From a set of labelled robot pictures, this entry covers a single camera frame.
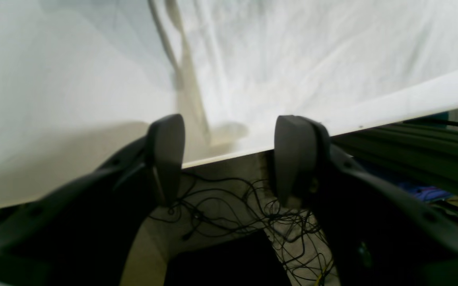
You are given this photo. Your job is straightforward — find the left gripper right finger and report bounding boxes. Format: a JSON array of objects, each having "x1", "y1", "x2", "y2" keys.
[{"x1": 274, "y1": 115, "x2": 458, "y2": 286}]

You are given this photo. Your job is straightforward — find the black floor cable bundle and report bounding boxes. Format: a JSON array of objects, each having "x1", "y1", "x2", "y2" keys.
[{"x1": 149, "y1": 171, "x2": 341, "y2": 286}]

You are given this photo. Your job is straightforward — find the white printed T-shirt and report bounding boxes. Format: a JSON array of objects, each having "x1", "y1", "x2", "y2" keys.
[{"x1": 0, "y1": 0, "x2": 458, "y2": 208}]

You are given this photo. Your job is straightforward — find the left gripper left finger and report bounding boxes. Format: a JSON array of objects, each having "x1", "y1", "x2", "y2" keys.
[{"x1": 0, "y1": 114, "x2": 185, "y2": 286}]

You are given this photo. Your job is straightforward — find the black aluminium frame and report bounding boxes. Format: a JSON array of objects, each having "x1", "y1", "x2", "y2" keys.
[{"x1": 332, "y1": 120, "x2": 458, "y2": 196}]

